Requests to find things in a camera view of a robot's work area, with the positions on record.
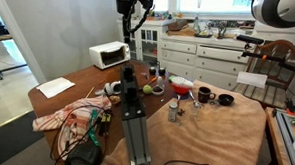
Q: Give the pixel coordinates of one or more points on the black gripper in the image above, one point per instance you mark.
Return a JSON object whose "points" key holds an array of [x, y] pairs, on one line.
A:
{"points": [[124, 6]]}

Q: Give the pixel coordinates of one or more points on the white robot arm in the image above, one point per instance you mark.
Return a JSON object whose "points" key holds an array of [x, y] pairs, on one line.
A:
{"points": [[277, 6]]}

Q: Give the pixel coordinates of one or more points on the beige towel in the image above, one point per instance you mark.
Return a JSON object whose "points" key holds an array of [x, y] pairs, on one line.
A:
{"points": [[206, 140]]}

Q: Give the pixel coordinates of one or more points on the white glass-door cabinet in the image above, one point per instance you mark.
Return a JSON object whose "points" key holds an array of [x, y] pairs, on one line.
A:
{"points": [[149, 42]]}

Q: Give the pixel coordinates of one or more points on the white toaster oven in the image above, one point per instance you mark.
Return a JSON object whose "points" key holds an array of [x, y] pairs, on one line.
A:
{"points": [[108, 54]]}

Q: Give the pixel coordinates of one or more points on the small clear plastic bag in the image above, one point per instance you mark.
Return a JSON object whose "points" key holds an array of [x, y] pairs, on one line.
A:
{"points": [[143, 75]]}

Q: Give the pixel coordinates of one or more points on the black round shaker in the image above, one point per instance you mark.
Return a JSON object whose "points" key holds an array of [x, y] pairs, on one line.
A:
{"points": [[152, 71], [161, 71]]}

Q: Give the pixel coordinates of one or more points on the small white bottle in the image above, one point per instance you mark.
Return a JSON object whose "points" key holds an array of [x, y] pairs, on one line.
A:
{"points": [[159, 81]]}

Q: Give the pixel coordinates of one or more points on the yellow-green tennis ball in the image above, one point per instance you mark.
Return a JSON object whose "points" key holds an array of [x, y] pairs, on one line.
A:
{"points": [[147, 89]]}

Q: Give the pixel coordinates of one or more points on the green crumpled paper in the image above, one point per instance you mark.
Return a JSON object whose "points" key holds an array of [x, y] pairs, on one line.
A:
{"points": [[171, 77]]}

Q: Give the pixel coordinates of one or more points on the yellow pencil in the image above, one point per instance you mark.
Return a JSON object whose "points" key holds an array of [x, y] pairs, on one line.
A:
{"points": [[90, 92]]}

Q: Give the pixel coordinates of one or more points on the glass bottle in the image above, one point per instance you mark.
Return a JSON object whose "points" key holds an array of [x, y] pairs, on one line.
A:
{"points": [[196, 23]]}

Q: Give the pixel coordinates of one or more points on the red bowl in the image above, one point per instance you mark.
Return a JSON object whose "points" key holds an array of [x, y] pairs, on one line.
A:
{"points": [[180, 90]]}

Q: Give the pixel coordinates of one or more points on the white drawer cabinet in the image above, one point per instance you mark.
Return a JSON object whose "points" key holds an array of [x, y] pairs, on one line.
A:
{"points": [[203, 60]]}

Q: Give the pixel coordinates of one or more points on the blue bowl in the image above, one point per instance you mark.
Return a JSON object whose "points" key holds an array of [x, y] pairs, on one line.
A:
{"points": [[181, 96]]}

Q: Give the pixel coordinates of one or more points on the white paper sheet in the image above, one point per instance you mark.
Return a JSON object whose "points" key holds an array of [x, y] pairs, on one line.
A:
{"points": [[56, 87]]}

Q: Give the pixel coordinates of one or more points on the glass spice jar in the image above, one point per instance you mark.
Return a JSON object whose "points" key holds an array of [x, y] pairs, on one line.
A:
{"points": [[172, 112]]}

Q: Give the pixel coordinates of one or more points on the metal spoon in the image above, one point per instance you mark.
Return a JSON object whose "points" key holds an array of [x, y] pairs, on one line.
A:
{"points": [[192, 96]]}

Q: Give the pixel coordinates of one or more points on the black and yellow tool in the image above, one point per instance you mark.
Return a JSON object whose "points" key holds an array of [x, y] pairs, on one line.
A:
{"points": [[105, 122]]}

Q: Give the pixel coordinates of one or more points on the small dark clip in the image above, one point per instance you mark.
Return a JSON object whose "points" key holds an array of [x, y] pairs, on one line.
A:
{"points": [[181, 112]]}

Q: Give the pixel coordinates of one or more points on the dark metal figurine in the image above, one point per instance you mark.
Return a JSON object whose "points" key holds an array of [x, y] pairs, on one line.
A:
{"points": [[221, 29]]}

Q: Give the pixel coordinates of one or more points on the red striped cloth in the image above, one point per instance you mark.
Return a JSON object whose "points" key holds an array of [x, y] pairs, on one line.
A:
{"points": [[72, 116]]}

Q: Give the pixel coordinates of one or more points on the small clear glass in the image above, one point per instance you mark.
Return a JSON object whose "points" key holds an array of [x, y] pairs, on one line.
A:
{"points": [[195, 110]]}

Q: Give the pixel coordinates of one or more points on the aluminium rack with black plate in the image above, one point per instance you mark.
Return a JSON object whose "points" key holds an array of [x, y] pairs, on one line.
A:
{"points": [[135, 139]]}

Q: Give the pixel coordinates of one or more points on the black measuring cup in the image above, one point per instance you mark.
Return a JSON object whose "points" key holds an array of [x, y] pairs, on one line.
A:
{"points": [[225, 99]]}

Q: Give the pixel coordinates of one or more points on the black radio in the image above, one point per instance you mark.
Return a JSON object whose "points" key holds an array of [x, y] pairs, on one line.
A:
{"points": [[83, 158]]}

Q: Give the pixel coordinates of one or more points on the white paper note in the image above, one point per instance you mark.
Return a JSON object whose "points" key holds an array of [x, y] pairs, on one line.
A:
{"points": [[251, 79]]}

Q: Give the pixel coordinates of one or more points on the black boom with orange clamps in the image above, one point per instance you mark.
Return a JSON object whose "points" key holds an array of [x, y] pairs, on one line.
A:
{"points": [[276, 59]]}

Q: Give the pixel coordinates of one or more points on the dark floor rug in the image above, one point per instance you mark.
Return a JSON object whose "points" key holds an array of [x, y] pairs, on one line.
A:
{"points": [[13, 141]]}

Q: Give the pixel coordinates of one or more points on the wooden chair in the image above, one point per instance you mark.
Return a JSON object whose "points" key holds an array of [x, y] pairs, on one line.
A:
{"points": [[278, 87]]}

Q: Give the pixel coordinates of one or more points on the wooden base board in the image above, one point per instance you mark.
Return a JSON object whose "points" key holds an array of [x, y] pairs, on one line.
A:
{"points": [[273, 137]]}

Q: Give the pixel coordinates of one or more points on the black camera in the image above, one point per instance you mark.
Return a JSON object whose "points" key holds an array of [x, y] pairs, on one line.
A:
{"points": [[249, 39]]}

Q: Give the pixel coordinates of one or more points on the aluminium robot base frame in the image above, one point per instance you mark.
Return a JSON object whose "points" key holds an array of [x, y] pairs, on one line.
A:
{"points": [[291, 126]]}

